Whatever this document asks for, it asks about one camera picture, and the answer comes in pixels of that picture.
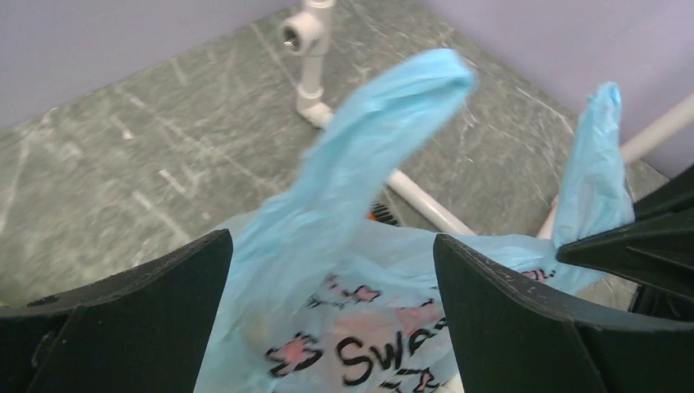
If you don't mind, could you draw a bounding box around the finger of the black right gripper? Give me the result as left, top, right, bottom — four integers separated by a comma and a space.
633, 166, 694, 220
557, 209, 693, 301

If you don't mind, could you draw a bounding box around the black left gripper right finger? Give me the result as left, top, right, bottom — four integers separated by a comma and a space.
433, 234, 693, 393

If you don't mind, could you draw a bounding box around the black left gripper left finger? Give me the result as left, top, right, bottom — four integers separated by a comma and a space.
1, 229, 233, 393

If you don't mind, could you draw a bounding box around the light blue printed plastic bag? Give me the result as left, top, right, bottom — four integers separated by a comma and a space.
194, 47, 635, 393

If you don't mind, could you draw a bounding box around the hex key set orange holder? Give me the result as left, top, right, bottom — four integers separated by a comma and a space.
367, 201, 399, 226

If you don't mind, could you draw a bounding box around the white PVC pipe frame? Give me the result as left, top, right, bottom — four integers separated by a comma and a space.
278, 0, 693, 235

